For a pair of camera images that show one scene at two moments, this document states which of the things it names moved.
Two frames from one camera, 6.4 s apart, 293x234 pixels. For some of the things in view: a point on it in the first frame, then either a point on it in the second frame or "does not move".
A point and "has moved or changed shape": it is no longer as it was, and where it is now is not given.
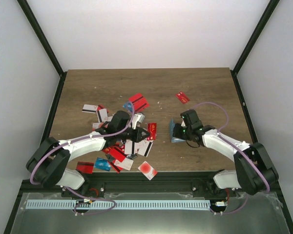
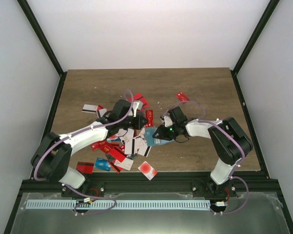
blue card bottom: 103,164 does not move
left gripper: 138,138 to 139,126
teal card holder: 174,139 has moved or changed shape
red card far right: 182,97 does not move
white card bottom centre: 126,164 does not move
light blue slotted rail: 118,204 does not move
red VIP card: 152,128 to 149,114
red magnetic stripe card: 139,103 does not move
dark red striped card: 85,167 does not move
